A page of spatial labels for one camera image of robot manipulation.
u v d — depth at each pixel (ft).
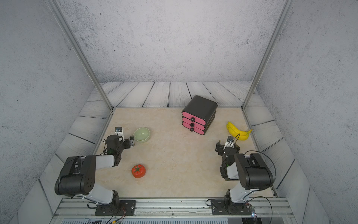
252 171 1.51
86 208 2.34
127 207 2.43
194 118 3.07
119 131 2.69
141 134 3.26
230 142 2.54
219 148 2.76
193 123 3.17
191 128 3.35
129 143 2.83
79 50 2.85
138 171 2.65
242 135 3.42
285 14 2.37
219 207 2.38
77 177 1.50
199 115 3.07
